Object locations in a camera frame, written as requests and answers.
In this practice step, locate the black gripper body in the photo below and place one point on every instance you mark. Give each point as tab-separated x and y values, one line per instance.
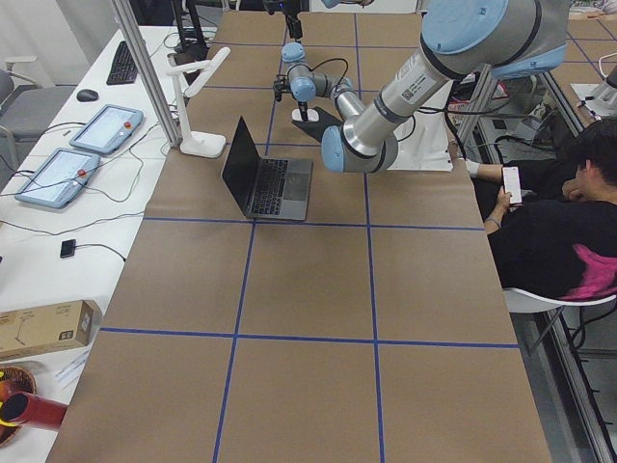
302	106
294	21

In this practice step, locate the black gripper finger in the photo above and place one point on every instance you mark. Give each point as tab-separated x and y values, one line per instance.
304	111
294	27

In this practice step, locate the white computer mouse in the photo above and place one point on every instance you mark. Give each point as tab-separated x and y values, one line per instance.
310	115

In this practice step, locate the black mouse pad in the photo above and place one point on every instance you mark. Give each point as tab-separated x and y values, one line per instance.
318	121

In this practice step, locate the grey laptop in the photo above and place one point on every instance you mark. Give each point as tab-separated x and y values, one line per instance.
266	187

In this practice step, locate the black desk mouse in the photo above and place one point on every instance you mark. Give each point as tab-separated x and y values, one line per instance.
87	95

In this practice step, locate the black keyboard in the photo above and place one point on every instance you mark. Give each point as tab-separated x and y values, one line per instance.
123	69

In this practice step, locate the upper blue teach pendant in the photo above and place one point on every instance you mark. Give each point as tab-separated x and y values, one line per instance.
108	129

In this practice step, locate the blue teach pendant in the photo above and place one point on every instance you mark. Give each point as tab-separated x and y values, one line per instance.
108	129
59	179

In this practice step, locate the white phone in hand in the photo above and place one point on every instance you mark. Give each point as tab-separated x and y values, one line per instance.
511	185

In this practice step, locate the lower blue teach pendant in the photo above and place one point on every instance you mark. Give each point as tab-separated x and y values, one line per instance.
59	179

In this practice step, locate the small black puck device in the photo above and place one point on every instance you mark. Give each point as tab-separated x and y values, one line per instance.
68	248

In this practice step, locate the white plastic chair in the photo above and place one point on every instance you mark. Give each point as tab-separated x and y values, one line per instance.
522	301

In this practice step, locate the seated person in black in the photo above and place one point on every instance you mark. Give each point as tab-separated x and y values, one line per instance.
561	243

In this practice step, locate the cardboard box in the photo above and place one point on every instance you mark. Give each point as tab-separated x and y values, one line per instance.
49	328

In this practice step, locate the woven fruit basket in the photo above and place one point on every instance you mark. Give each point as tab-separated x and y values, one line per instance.
14	379

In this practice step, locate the white camera mast base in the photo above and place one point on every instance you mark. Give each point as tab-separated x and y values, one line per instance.
422	145

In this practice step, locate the aluminium frame post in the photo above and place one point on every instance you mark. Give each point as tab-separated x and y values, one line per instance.
138	49

